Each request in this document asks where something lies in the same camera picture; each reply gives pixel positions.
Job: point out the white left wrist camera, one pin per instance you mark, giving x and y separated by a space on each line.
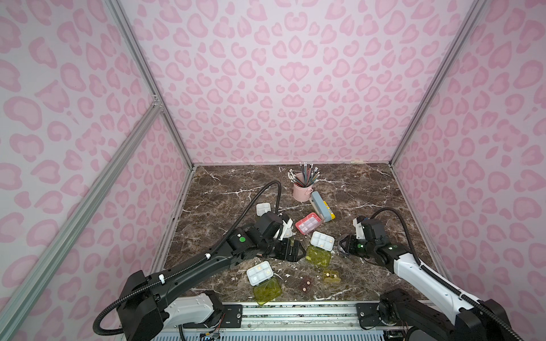
286 230

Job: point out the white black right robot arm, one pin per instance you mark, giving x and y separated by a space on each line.
454 314

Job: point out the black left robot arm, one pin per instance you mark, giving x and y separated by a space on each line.
143 313

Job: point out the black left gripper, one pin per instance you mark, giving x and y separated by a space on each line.
288 249

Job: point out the green pillbox front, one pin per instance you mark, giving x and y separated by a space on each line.
266 288

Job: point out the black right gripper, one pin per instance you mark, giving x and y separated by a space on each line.
352 244

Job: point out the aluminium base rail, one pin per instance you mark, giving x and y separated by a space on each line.
306 320

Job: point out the pencils in cup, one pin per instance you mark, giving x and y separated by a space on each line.
305 176

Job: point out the small yellow pillbox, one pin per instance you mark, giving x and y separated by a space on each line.
331 277

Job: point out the green pillbox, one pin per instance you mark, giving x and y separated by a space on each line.
262 208
319 251
266 288

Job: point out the grey blue stapler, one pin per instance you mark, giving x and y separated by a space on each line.
317 203

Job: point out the small dark red pillbox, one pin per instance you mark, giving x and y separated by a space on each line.
306 284

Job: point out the pink pencil cup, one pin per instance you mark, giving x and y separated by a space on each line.
301 190

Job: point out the pink red rectangular pillbox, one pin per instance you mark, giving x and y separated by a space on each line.
308 224

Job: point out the yellow glue stick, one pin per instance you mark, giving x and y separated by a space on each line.
329 215

